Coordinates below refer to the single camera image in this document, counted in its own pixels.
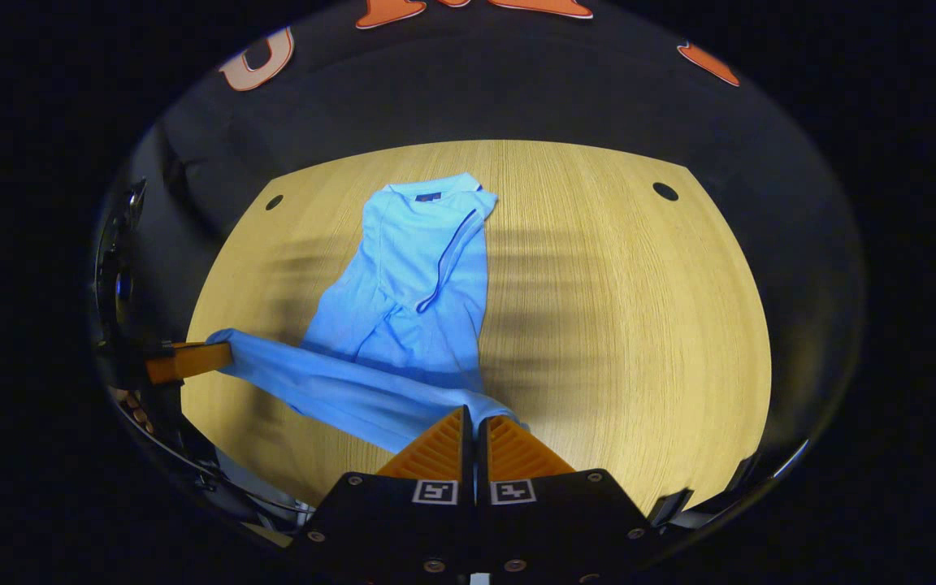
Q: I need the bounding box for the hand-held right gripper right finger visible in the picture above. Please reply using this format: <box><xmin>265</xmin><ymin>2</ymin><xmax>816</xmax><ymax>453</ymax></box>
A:
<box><xmin>478</xmin><ymin>414</ymin><xmax>654</xmax><ymax>581</ymax></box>

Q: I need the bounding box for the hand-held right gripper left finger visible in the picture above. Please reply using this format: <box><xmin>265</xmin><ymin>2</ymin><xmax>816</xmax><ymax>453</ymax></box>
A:
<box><xmin>289</xmin><ymin>406</ymin><xmax>475</xmax><ymax>579</ymax></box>

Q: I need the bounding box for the light blue T-shirt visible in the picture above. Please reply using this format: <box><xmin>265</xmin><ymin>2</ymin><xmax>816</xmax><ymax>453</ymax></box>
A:
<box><xmin>206</xmin><ymin>172</ymin><xmax>531</xmax><ymax>454</ymax></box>

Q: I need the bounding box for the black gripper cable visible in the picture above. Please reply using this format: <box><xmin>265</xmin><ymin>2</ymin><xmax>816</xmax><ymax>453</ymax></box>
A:
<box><xmin>115</xmin><ymin>398</ymin><xmax>310</xmax><ymax>514</ymax></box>

